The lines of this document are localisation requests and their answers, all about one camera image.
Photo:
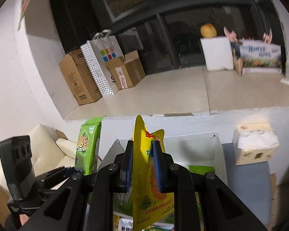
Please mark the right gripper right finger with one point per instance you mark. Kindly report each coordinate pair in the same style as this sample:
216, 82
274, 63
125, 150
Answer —
176, 179

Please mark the tissue box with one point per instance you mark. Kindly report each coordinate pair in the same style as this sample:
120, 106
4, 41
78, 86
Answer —
254, 143

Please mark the green seaweed pack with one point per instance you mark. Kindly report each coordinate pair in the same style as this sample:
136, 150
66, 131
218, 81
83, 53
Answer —
88, 146
168, 222

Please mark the blue grey table mat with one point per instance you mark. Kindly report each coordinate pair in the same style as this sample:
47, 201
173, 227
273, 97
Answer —
251, 183

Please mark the yellow snack pouch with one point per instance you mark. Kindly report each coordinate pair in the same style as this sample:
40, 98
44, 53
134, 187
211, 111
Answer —
150, 205

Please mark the white cardboard storage box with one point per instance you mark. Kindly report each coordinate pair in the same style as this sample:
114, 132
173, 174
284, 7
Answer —
202, 149

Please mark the printed landscape carton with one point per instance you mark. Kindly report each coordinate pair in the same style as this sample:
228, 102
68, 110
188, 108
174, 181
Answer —
260, 57

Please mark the white shopping bag colour squares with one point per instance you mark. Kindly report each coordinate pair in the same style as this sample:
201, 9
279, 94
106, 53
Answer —
106, 46

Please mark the cream leather sofa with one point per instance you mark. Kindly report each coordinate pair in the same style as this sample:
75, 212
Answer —
49, 151

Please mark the green seaweed pack front side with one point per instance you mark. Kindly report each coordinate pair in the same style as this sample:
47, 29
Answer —
88, 146

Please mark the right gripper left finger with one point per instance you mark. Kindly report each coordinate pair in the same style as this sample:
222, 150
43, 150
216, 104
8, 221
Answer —
112, 178

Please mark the large brown cardboard box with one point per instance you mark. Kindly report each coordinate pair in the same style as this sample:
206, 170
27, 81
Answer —
79, 78

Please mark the small open cardboard box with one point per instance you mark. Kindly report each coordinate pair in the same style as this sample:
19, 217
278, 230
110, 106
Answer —
127, 70

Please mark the yellow pomelo fruit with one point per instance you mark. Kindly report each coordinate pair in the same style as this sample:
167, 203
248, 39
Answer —
208, 31

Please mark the green seaweed pack back side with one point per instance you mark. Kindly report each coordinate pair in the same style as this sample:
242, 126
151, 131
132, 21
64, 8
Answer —
168, 222

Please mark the white foam box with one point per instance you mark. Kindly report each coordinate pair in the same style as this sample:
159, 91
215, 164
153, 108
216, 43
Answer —
217, 53

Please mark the white dotted paper bag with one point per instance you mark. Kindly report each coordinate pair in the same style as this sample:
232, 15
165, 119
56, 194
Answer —
101, 74

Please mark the small figurine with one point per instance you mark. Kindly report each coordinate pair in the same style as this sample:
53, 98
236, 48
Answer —
235, 44

